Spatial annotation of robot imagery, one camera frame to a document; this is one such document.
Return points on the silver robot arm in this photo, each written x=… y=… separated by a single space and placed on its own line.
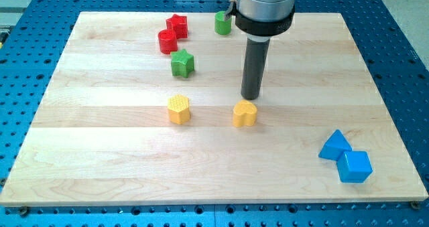
x=262 y=18

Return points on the green star block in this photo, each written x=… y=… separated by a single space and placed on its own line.
x=182 y=63

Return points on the red star block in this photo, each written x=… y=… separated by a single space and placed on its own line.
x=179 y=24

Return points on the yellow heart block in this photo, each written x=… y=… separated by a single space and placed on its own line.
x=244 y=114

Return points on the yellow hexagon block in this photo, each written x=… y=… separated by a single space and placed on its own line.
x=178 y=109

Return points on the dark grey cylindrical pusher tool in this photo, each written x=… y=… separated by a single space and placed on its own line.
x=254 y=64

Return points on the green cylinder block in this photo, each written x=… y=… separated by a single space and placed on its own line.
x=222 y=26

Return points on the red cylinder block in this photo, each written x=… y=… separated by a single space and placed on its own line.
x=167 y=41

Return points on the light wooden board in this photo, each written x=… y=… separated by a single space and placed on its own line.
x=102 y=134

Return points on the blue triangle block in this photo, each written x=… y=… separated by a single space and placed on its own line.
x=335 y=146

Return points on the blue cube block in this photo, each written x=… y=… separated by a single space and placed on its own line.
x=354 y=166

